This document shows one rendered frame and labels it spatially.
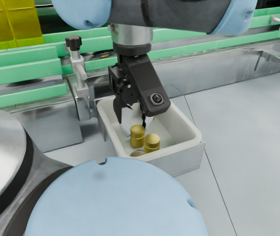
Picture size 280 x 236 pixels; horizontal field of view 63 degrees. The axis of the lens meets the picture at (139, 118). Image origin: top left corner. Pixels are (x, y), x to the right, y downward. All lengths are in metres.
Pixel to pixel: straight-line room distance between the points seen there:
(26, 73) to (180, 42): 0.41
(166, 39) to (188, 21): 0.41
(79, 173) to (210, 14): 0.19
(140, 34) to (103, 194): 0.29
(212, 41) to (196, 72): 0.10
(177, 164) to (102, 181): 0.32
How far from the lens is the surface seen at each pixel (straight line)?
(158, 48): 0.67
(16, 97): 0.52
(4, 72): 0.50
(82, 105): 0.52
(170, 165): 0.47
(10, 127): 0.20
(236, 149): 0.61
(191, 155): 0.48
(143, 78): 0.40
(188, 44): 0.71
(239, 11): 0.25
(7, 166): 0.18
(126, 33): 0.40
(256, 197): 0.53
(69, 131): 0.56
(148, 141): 0.49
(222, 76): 0.83
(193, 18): 0.25
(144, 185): 0.17
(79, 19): 0.29
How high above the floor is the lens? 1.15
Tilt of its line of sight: 37 degrees down
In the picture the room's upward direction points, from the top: straight up
